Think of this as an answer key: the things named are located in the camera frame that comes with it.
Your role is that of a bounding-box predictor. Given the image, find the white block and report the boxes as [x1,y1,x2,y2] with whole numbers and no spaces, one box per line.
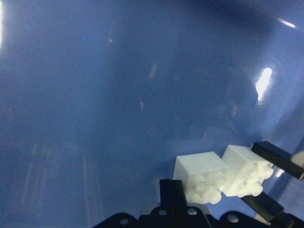
[222,145,274,198]
[173,152,228,204]

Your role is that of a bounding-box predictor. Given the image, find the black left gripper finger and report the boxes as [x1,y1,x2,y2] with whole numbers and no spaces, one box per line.
[160,179,187,215]

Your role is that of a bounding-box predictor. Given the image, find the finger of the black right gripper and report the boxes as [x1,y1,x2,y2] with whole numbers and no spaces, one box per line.
[240,192,284,220]
[251,141,304,180]

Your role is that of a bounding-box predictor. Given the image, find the blue plastic tray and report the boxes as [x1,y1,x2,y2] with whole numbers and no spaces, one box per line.
[0,0,304,228]

